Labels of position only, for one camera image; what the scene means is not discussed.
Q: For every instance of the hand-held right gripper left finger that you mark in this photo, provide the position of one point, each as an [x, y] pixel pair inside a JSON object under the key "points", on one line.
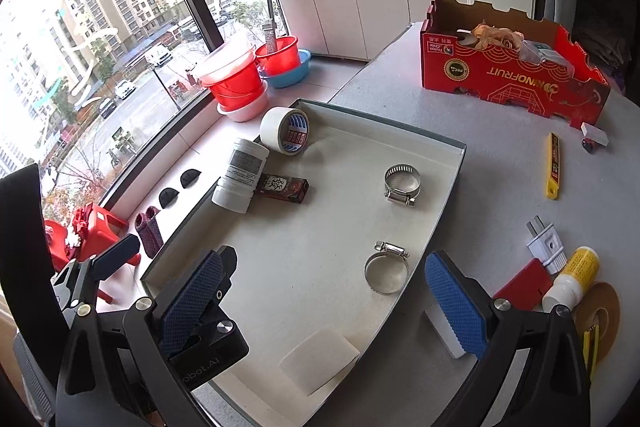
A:
{"points": [[192, 302]]}

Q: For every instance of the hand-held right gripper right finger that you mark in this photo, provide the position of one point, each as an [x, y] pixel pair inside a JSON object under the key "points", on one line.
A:
{"points": [[455, 302]]}

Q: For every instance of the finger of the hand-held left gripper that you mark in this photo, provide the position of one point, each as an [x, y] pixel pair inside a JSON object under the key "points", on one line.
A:
{"points": [[220, 337], [117, 254]]}

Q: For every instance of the plain red small box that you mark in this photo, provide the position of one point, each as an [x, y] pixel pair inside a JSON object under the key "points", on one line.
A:
{"points": [[520, 284]]}

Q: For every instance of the white plug adapter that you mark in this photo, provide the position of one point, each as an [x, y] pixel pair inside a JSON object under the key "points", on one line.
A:
{"points": [[547, 249]]}

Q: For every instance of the yellow label white bottle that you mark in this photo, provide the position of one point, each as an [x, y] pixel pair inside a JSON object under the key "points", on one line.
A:
{"points": [[575, 272]]}

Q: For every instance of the large white plastic bottle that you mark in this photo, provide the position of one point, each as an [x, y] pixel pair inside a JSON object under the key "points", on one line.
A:
{"points": [[240, 177]]}

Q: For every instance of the shallow grey-rimmed white tray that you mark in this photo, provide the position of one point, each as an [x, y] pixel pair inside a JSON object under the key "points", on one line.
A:
{"points": [[310, 232]]}

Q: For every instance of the red patterned small box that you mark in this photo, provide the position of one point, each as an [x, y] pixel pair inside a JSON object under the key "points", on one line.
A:
{"points": [[282, 188]]}

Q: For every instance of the yellow utility knife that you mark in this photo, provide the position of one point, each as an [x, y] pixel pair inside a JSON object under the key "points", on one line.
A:
{"points": [[591, 352]]}

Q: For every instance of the brown tape roll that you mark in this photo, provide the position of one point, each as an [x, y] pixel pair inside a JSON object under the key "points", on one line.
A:
{"points": [[607, 307]]}

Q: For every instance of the white tape roll red label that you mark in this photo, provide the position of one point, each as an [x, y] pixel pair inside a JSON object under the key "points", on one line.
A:
{"points": [[280, 127]]}

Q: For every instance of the maroon knitted slipper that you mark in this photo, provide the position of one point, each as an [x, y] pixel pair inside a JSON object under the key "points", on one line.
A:
{"points": [[154, 227], [141, 234]]}

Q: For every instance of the red plastic stool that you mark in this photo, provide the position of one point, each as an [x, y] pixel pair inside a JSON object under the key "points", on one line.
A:
{"points": [[97, 227]]}

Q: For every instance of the black shoe pad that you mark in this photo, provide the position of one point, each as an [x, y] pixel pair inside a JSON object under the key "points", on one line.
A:
{"points": [[169, 198], [190, 178]]}

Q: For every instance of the yellow blade case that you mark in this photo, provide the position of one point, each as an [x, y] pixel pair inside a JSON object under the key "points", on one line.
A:
{"points": [[553, 167]]}

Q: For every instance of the white plastic basin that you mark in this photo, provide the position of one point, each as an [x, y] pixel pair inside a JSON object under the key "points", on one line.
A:
{"points": [[247, 112]]}

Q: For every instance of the red plastic bucket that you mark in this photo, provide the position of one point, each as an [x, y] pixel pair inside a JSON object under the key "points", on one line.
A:
{"points": [[232, 82]]}

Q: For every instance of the white eraser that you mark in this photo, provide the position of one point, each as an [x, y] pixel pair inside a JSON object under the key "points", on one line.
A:
{"points": [[596, 134]]}

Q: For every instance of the red cardboard box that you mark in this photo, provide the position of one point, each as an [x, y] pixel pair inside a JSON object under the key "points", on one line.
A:
{"points": [[500, 77]]}

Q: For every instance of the blue plastic basin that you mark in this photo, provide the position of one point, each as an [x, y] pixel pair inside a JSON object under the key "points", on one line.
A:
{"points": [[295, 74]]}

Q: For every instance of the clear plastic packet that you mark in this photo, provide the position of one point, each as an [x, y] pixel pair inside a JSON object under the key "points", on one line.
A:
{"points": [[545, 54]]}

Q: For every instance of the small tape roll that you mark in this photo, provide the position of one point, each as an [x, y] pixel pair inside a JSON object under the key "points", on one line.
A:
{"points": [[468, 39]]}

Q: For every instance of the beige fabric flower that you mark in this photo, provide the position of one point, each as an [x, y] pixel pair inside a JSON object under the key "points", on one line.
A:
{"points": [[497, 37]]}

